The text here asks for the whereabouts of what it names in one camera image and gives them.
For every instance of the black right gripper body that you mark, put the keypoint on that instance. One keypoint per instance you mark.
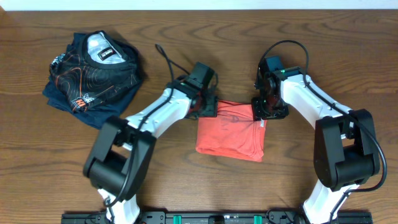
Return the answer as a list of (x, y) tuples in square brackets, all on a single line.
[(269, 109)]

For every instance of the folded navy blue garment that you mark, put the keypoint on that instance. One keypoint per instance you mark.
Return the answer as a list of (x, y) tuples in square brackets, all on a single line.
[(96, 116)]

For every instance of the red printed t-shirt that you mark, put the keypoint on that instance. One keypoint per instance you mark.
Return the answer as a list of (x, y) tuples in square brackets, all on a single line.
[(232, 133)]

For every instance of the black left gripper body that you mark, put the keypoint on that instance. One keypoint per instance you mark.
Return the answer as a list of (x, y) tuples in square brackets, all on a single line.
[(209, 107)]

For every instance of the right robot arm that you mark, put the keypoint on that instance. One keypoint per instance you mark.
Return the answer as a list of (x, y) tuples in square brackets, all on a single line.
[(344, 153)]

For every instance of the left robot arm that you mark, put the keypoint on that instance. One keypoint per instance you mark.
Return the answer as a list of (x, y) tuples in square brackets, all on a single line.
[(119, 159)]

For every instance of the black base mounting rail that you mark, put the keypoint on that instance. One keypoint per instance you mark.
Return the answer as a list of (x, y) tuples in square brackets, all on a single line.
[(217, 218)]

